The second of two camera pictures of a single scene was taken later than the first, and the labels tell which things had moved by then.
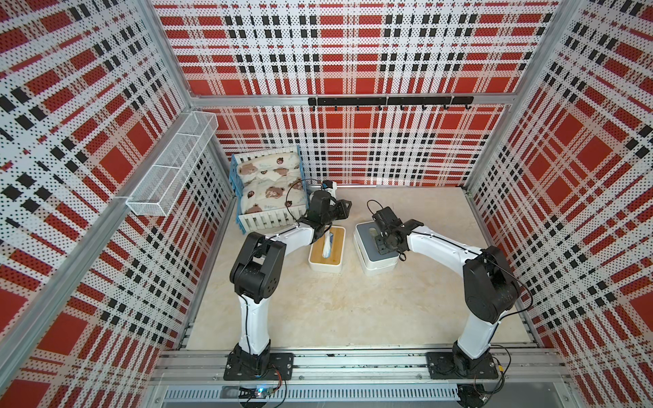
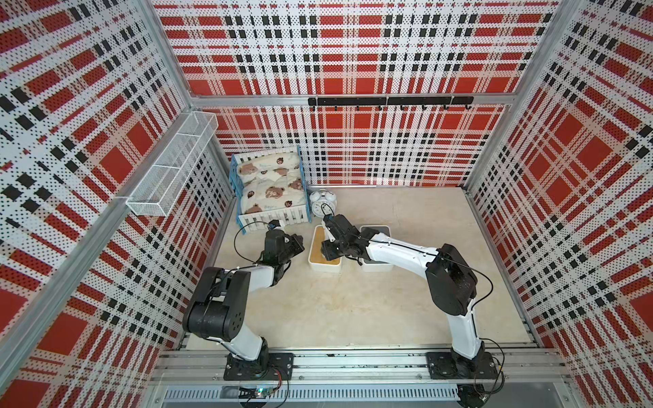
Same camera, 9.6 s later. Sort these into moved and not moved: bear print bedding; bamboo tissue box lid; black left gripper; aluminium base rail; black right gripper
Moved: black left gripper; black right gripper
Not moved: bear print bedding; aluminium base rail; bamboo tissue box lid
